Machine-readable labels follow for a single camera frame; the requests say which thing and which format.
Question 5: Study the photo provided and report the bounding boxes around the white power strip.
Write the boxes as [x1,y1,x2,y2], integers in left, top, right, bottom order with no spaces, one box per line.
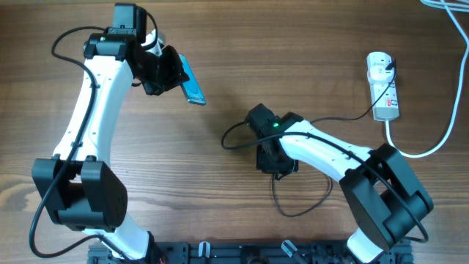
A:
[366,51,399,122]

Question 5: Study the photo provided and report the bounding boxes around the white USB charger plug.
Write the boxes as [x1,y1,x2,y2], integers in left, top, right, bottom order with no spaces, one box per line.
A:
[367,60,394,84]

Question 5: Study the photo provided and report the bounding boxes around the white cables at corner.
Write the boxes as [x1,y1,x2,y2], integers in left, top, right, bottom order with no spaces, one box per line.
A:
[419,0,469,13]

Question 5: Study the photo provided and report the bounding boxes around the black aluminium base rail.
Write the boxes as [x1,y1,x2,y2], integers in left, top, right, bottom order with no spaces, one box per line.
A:
[86,241,414,264]

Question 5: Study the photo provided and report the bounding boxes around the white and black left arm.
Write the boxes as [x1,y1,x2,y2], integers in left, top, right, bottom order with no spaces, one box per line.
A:
[29,30,191,263]

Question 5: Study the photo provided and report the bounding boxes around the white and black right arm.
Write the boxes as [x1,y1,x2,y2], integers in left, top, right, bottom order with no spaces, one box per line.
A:
[245,104,434,263]

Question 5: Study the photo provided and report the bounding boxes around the white power strip cord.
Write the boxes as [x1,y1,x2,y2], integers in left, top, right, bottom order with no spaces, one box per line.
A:
[384,0,469,159]

